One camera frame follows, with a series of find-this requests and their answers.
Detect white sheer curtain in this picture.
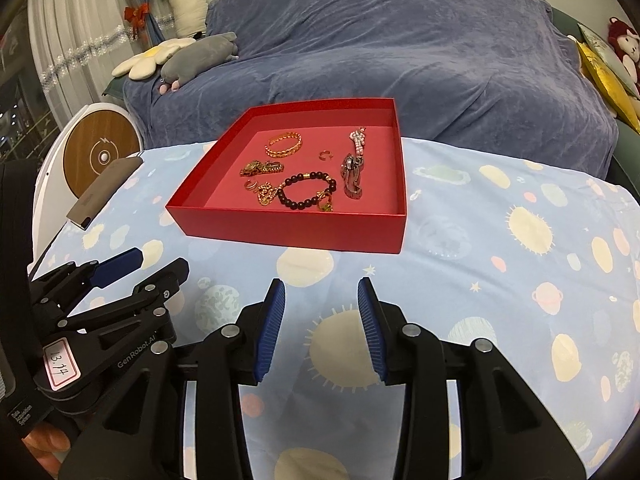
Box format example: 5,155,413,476
27,0,142,132

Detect dark bead bracelet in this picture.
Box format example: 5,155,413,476
277,172,337,213

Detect small gold chain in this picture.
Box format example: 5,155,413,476
256,182,281,207

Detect white round wooden-top device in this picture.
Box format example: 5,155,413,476
32,101,144,262

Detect orange gold chain bracelet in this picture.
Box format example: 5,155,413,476
265,131,304,158

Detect black appliance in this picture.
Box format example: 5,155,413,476
0,160,68,321

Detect person's left hand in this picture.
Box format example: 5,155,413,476
22,421,72,479

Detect flower shaped pillow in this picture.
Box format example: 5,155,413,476
111,37,197,81

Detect red cardboard box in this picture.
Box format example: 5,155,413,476
165,97,407,256

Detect grey plush toy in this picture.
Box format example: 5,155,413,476
159,31,240,94

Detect red ribbon bow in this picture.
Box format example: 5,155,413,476
124,2,151,26

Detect planet print tablecloth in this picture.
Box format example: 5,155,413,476
30,136,640,480

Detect pink pearl hair clip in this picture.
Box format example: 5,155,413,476
348,127,369,158

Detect silver metal wristwatch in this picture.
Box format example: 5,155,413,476
341,152,367,200

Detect red monkey plush toy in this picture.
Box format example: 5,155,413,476
607,16,640,87

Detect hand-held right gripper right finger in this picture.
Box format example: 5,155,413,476
356,276,585,480

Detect yellow pillow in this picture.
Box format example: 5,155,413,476
575,40,640,134

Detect blue velvet sofa cover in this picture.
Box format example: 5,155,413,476
122,0,621,184

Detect brown leather case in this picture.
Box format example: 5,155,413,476
66,156,145,231

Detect silver pillow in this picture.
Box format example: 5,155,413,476
577,22,640,99

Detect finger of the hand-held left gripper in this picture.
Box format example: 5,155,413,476
27,247,144,321
47,257,192,346

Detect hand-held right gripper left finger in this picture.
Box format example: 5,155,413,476
57,278,287,480

